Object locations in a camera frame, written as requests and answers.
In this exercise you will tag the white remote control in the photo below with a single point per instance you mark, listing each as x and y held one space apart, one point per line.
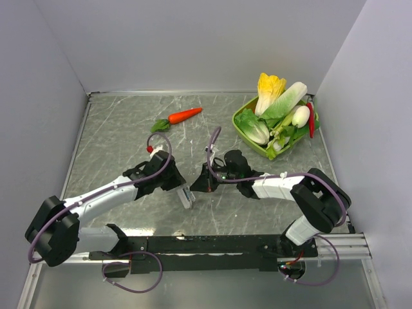
186 196

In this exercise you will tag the white radish toy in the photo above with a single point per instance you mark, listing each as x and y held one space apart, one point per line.
301 116

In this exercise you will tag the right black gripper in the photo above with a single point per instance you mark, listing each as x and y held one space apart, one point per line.
206 182

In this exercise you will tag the green celery stalk toy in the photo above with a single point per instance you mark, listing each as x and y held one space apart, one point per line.
280 136

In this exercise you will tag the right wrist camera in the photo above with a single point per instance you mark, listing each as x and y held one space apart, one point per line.
210 149

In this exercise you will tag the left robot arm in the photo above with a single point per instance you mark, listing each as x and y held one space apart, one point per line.
59 230

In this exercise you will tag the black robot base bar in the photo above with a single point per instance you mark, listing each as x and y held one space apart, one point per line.
196 253

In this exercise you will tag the green romaine lettuce toy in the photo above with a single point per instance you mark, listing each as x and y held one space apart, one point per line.
285 102

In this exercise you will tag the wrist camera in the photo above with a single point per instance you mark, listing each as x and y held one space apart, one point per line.
210 149
153 150

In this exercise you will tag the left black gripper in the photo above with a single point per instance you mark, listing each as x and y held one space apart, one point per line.
177 179

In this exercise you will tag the yellow napa cabbage toy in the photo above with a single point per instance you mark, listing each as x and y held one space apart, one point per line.
269 88

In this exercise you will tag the green plastic basket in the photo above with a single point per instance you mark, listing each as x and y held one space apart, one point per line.
270 138

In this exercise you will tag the green leafy cabbage toy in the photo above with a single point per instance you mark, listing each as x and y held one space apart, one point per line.
252 127

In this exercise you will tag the orange toy carrot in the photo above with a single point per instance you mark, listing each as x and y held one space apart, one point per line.
175 118

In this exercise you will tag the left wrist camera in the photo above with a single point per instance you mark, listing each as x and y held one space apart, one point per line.
153 150

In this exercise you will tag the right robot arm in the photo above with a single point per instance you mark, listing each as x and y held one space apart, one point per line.
322 203

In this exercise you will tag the red chili pepper toy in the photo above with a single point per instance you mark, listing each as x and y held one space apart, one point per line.
311 120

